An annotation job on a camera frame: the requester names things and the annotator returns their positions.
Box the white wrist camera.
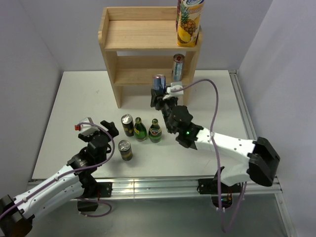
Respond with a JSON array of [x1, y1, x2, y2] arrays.
[[75, 117, 99, 136], [163, 81, 184, 100]]

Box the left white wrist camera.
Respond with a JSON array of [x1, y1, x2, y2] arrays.
[[75, 117, 99, 136]]

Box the right side aluminium rail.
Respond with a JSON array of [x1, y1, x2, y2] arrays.
[[228, 70, 257, 140]]

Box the green glass bottle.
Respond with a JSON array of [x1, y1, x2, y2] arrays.
[[148, 118, 162, 143], [134, 117, 147, 141]]

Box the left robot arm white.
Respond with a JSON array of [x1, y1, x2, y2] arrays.
[[0, 118, 119, 237]]

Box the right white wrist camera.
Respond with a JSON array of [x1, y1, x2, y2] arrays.
[[163, 81, 184, 100]]

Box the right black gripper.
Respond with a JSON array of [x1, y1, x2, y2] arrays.
[[151, 89, 178, 133]]

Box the front aluminium rail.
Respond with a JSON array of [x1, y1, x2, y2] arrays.
[[27, 174, 282, 201]]

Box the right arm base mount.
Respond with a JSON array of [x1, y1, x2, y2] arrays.
[[197, 172, 244, 212]]

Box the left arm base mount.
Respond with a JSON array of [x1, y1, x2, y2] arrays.
[[77, 182, 113, 214]]

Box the black can rear left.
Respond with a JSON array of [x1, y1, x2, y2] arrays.
[[121, 114, 134, 137]]

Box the silver red-top can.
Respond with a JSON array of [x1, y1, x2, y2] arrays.
[[153, 74, 166, 93], [171, 54, 185, 81]]

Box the aluminium rail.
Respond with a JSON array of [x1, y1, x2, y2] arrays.
[[27, 174, 282, 201], [228, 70, 257, 140]]

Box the black can front left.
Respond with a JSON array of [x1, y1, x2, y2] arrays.
[[118, 140, 133, 161]]

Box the wooden two-tier shelf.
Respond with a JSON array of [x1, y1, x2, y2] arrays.
[[98, 6, 202, 108]]

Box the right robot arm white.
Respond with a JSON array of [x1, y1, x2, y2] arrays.
[[151, 89, 280, 193]]

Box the green glass bottle right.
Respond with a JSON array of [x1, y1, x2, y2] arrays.
[[148, 118, 162, 143]]

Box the green glass bottle left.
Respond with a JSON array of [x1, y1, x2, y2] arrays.
[[134, 117, 147, 141]]

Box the black can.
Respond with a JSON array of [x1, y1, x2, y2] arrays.
[[118, 140, 133, 161], [121, 114, 134, 137]]

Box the pineapple juice carton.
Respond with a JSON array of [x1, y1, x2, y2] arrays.
[[176, 0, 204, 47]]

